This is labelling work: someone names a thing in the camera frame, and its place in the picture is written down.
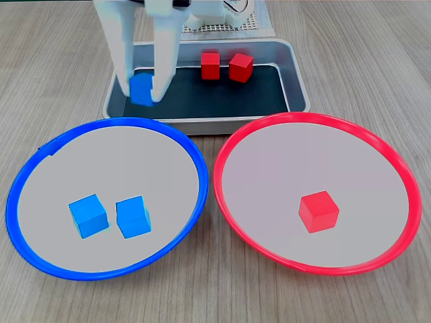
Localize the blue wooden cube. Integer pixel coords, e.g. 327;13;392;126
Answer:
115;195;153;240
67;193;109;240
129;73;159;108

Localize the red wooden cube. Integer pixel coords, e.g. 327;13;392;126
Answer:
298;190;340;234
228;52;255;83
201;52;221;81

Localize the silver metal tray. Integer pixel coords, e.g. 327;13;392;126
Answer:
102;38;311;136

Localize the blue-rimmed white dish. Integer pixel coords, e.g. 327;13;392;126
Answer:
5;116;209;281

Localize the red-rimmed white dish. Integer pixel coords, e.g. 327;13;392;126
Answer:
212;112;423;277

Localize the white mesh base plate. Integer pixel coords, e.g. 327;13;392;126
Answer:
181;13;261;34

